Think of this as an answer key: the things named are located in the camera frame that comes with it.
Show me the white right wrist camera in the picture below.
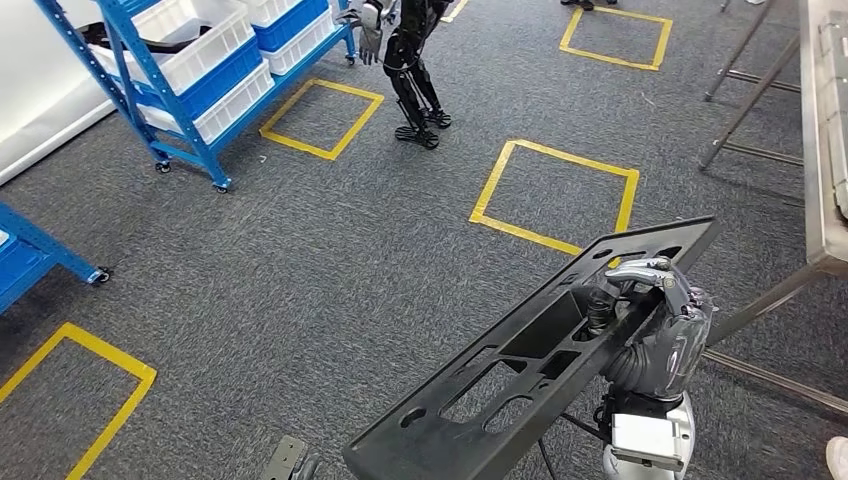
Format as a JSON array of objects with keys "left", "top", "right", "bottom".
[{"left": 609, "top": 411, "right": 688, "bottom": 473}]

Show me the white car red stripe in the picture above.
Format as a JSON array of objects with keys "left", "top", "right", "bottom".
[{"left": 0, "top": 0, "right": 119, "bottom": 188}]

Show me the blue metal shelf rack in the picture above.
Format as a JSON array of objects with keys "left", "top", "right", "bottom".
[
  {"left": 0, "top": 201, "right": 113, "bottom": 316},
  {"left": 34, "top": 0, "right": 359, "bottom": 195}
]

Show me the blue plastic bin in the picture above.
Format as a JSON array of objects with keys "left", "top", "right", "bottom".
[
  {"left": 251, "top": 0, "right": 331, "bottom": 54},
  {"left": 131, "top": 36, "right": 265, "bottom": 122}
]

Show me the yellow floor tape square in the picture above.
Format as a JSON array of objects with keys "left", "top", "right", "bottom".
[{"left": 0, "top": 322, "right": 159, "bottom": 480}]

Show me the stainless steel table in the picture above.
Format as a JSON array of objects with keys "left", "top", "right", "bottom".
[
  {"left": 703, "top": 0, "right": 804, "bottom": 102},
  {"left": 698, "top": 0, "right": 848, "bottom": 415}
]

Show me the black humanoid robot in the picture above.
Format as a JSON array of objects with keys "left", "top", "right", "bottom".
[{"left": 333, "top": 0, "right": 456, "bottom": 151}]

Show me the black curved part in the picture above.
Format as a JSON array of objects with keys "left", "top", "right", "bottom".
[{"left": 79, "top": 21, "right": 215, "bottom": 56}]

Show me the white plastic bin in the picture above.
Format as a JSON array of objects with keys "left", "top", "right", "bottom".
[
  {"left": 259, "top": 6, "right": 340, "bottom": 77},
  {"left": 87, "top": 0, "right": 258, "bottom": 97},
  {"left": 238, "top": 0, "right": 307, "bottom": 29},
  {"left": 135, "top": 59, "right": 277, "bottom": 147}
]

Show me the black plastic frame part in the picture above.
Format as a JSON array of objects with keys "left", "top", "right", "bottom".
[{"left": 342, "top": 215, "right": 723, "bottom": 480}]

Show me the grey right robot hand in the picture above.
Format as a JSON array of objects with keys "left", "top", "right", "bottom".
[{"left": 586, "top": 256, "right": 715, "bottom": 403}]

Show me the stamped metal panel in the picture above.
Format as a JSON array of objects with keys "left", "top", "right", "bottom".
[{"left": 818, "top": 7, "right": 848, "bottom": 221}]

